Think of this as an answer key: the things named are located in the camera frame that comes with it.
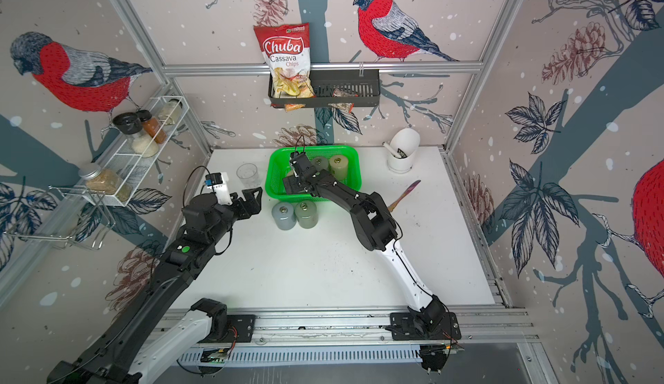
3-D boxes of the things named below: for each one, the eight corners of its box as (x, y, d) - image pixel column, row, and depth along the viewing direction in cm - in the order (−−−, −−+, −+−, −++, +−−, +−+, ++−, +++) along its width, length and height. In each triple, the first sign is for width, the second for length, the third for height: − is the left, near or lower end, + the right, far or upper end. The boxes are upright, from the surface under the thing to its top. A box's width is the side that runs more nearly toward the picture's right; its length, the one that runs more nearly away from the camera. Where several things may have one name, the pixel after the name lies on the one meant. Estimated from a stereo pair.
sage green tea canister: (297, 228, 96) (293, 217, 89) (299, 212, 100) (296, 200, 94) (317, 228, 96) (315, 217, 89) (318, 212, 100) (316, 200, 94)
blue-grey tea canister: (272, 224, 98) (267, 212, 91) (285, 210, 102) (281, 197, 95) (287, 235, 95) (283, 223, 88) (301, 220, 99) (298, 207, 92)
